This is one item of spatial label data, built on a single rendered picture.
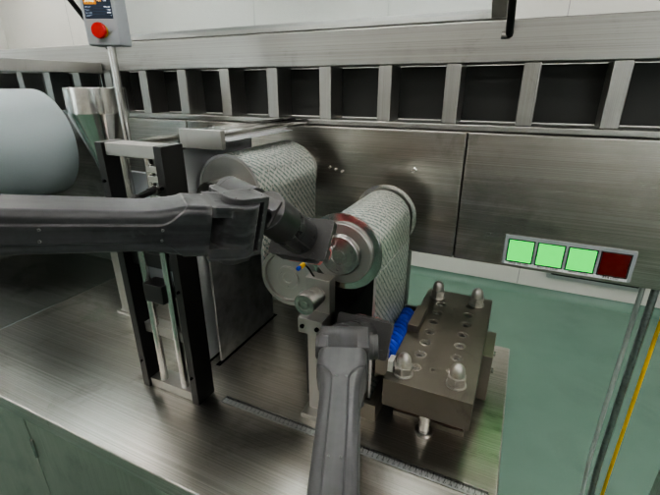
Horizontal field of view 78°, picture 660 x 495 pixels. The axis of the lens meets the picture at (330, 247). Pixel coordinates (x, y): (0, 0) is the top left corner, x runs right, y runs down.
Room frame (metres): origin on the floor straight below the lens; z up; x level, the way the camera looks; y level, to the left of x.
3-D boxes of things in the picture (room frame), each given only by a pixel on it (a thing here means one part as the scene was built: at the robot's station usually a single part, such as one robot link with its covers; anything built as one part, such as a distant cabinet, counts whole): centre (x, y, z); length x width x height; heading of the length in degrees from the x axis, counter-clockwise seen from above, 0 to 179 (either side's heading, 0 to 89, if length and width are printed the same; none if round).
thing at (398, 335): (0.76, -0.15, 1.03); 0.21 x 0.04 x 0.03; 155
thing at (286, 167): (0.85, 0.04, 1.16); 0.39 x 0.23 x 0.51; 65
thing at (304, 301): (0.63, 0.04, 1.18); 0.04 x 0.02 x 0.04; 65
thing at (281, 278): (0.85, 0.03, 1.18); 0.26 x 0.12 x 0.12; 155
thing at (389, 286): (0.77, -0.13, 1.12); 0.23 x 0.01 x 0.18; 155
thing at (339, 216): (0.69, -0.02, 1.25); 0.15 x 0.01 x 0.15; 65
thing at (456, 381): (0.59, -0.23, 1.05); 0.04 x 0.04 x 0.04
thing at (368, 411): (0.77, -0.13, 0.92); 0.28 x 0.04 x 0.04; 155
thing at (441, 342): (0.76, -0.25, 1.00); 0.40 x 0.16 x 0.06; 155
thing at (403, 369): (0.62, -0.14, 1.05); 0.04 x 0.04 x 0.04
